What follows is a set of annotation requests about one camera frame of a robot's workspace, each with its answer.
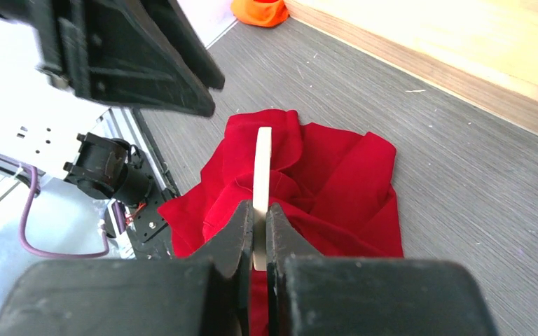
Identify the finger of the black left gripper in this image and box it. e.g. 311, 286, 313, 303
144, 0, 225, 90

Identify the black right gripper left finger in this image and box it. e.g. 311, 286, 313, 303
0, 201, 254, 335

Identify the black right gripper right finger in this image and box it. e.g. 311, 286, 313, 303
266, 204, 498, 335

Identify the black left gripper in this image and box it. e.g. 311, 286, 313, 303
0, 0, 216, 118

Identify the dark red cloth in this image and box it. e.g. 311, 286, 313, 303
157, 108, 404, 336

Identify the beige wooden hanger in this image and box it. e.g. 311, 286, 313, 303
252, 127, 272, 271

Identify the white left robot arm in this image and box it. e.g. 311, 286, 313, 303
0, 1, 233, 204

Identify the wooden hanger rack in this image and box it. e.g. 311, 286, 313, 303
286, 1, 538, 135

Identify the orange cloth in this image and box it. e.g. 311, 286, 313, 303
230, 0, 289, 27

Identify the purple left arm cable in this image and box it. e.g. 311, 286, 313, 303
0, 143, 126, 260

